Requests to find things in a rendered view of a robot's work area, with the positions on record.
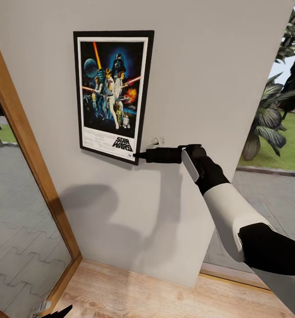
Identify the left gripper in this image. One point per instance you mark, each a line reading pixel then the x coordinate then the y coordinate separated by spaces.
pixel 60 314

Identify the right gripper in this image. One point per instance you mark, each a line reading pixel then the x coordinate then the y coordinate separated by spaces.
pixel 158 155

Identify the poster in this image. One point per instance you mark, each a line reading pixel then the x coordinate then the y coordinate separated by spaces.
pixel 112 75

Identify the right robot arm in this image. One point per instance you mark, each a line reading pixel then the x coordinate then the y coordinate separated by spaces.
pixel 245 234

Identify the fixed window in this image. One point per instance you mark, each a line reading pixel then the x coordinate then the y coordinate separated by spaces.
pixel 265 173

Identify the door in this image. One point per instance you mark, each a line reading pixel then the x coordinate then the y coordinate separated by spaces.
pixel 38 252

